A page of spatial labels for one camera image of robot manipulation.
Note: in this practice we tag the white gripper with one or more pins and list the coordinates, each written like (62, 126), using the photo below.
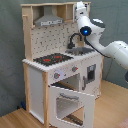
(82, 15)

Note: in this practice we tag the white oven door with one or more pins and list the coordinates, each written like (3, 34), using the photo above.
(63, 102)

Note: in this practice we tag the wooden toy kitchen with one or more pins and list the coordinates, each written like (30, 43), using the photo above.
(47, 40)

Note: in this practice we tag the black toy faucet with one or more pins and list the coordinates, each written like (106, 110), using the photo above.
(71, 42)

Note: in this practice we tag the grey toy sink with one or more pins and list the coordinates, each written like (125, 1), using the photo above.
(79, 51)

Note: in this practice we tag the grey range hood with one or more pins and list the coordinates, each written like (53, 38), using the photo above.
(48, 18)

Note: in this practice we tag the white dishwasher door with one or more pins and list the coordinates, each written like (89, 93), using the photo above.
(91, 75)

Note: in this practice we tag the right red stove knob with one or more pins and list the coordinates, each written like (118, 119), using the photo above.
(74, 69)

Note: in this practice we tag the red stove knob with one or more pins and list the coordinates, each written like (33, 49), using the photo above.
(56, 75)
(74, 69)

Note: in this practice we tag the black toy stovetop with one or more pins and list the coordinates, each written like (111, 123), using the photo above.
(52, 59)

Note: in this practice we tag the left red stove knob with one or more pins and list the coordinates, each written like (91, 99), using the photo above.
(56, 75)

